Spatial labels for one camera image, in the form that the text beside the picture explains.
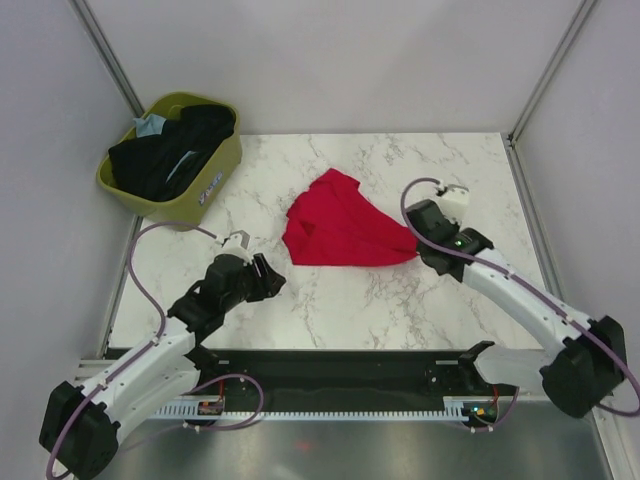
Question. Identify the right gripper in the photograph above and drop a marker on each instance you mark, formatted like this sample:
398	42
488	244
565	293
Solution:
453	225

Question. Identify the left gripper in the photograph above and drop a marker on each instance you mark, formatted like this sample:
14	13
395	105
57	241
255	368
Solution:
270	282

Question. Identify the red t shirt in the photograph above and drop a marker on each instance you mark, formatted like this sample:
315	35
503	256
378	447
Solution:
333	224

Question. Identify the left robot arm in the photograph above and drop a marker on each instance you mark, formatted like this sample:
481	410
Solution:
84	425

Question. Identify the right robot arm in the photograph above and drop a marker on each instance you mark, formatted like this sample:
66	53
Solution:
581	360

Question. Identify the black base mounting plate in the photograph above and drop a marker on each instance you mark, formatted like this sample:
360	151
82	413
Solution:
343	380

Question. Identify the black t shirt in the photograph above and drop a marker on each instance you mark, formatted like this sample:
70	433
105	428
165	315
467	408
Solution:
159	167

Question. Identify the light blue t shirt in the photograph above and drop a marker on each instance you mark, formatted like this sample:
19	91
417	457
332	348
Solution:
151	125

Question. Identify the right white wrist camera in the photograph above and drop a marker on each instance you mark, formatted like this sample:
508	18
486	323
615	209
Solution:
453	201

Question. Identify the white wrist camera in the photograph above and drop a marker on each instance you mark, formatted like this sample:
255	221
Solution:
236	244
453	201

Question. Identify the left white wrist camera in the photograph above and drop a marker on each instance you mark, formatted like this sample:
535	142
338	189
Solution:
236	244

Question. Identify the right aluminium frame post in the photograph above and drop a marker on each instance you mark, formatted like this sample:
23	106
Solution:
562	49

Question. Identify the aluminium frame post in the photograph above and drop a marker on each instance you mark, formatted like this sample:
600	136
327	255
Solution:
90	23
562	49

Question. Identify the white slotted cable duct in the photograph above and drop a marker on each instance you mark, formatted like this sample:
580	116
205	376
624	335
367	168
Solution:
189	408

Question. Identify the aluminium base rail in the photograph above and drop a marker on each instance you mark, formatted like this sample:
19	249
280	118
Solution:
90	370

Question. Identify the left aluminium frame post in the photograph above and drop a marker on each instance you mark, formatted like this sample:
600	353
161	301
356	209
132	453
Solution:
90	23

